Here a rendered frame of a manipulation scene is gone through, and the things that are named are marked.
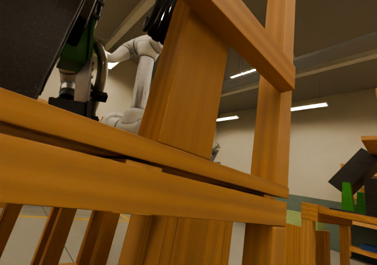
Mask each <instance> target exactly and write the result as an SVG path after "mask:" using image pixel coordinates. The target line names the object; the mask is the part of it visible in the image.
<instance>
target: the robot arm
mask: <svg viewBox="0 0 377 265"><path fill-rule="evenodd" d="M162 48H163V45H161V43H160V42H156V41H154V40H152V38H151V37H150V36H148V35H143V36H140V37H138V38H135V39H132V40H130V41H128V42H126V43H124V44H122V45H121V46H120V47H119V48H118V49H117V50H116V51H114V52H113V53H109V52H107V51H106V53H107V56H108V63H118V62H121V61H125V60H128V59H130V58H135V57H138V58H139V64H138V68H137V73H136V79H135V85H134V90H133V95H132V100H131V106H130V108H129V109H128V110H126V111H125V114H124V115H123V114H121V113H119V112H110V113H107V114H106V115H105V116H104V118H103V119H102V121H101V123H104V124H107V125H110V126H113V127H116V128H118V129H121V130H124V131H127V132H130V133H133V134H136V135H137V134H138V132H139V128H140V125H141V121H142V117H143V114H144V111H145V107H146V103H147V101H148V94H149V88H150V81H151V75H152V71H153V64H154V62H155V61H156V60H157V58H158V56H159V55H160V54H161V52H162ZM77 74H78V72H73V71H68V70H64V69H60V68H59V75H60V82H61V86H60V89H59V96H58V97H57V98H60V99H68V100H74V93H75V80H76V75H77Z"/></svg>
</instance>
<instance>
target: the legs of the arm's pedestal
mask: <svg viewBox="0 0 377 265"><path fill-rule="evenodd" d="M76 211H77V209H73V208H60V207H52V209H51V211H50V214H49V216H48V219H47V221H46V224H45V226H44V230H43V232H42V235H41V237H40V240H39V242H38V245H37V247H36V250H35V253H34V256H33V258H32V261H31V263H30V265H106V264H107V260H108V256H109V252H110V249H111V246H112V242H113V238H114V234H115V231H116V228H117V224H118V220H119V216H120V213H111V212H107V211H94V210H92V213H91V216H90V219H89V222H88V226H87V228H86V231H85V235H84V238H83V240H82V244H81V247H80V250H79V253H78V256H77V260H76V262H74V263H59V260H60V258H61V255H62V252H63V249H64V247H65V243H66V240H67V237H68V235H69V232H70V229H71V226H72V223H73V219H74V218H75V214H76Z"/></svg>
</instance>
